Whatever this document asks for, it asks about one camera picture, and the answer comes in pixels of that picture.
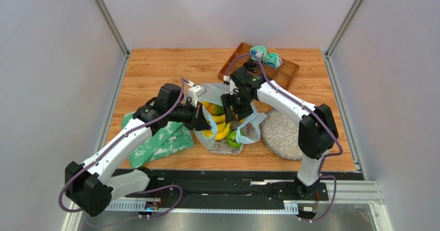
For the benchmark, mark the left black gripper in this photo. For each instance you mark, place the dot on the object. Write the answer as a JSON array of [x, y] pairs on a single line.
[[198, 122]]

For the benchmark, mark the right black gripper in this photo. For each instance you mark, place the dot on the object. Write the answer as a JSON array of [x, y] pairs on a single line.
[[237, 107]]

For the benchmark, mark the red green fake mango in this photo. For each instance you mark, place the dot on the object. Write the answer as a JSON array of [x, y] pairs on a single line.
[[215, 110]]

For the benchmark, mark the yellow fake banana bunch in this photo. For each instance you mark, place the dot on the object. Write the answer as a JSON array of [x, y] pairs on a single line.
[[222, 128]]

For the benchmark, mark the green fake watermelon ball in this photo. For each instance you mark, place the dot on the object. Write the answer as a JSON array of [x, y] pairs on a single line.
[[231, 139]]

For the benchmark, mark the translucent printed plastic bag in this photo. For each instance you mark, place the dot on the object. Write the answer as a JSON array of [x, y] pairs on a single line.
[[225, 138]]

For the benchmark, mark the yellow fake lemon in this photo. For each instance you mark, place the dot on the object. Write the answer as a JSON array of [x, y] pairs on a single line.
[[206, 104]]

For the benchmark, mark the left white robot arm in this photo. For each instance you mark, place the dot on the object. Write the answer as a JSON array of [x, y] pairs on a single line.
[[91, 184]]

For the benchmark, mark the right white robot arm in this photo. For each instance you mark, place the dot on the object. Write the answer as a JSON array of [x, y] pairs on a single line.
[[317, 132]]

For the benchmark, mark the green white folded cloth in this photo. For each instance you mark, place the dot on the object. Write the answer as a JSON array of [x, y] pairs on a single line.
[[172, 139]]

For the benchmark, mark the black item in tray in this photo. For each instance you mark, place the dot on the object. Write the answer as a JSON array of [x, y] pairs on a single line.
[[252, 66]]

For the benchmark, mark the teal white rolled sock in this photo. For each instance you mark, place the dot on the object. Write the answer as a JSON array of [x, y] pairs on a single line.
[[258, 53], [273, 60]]

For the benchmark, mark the brown wooden compartment tray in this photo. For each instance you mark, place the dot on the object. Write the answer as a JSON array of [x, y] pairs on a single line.
[[283, 76]]

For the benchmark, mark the speckled round plate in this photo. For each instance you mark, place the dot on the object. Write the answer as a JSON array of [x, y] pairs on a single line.
[[280, 135]]

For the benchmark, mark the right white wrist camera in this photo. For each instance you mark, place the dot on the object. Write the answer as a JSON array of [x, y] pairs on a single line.
[[233, 89]]

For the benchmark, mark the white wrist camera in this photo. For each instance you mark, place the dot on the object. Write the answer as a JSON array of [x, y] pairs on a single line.
[[194, 93], [233, 89]]

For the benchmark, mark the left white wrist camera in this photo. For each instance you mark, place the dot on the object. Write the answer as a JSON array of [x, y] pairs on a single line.
[[194, 93]]

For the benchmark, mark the aluminium frame rail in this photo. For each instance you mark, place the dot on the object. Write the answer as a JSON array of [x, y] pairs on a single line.
[[346, 200]]

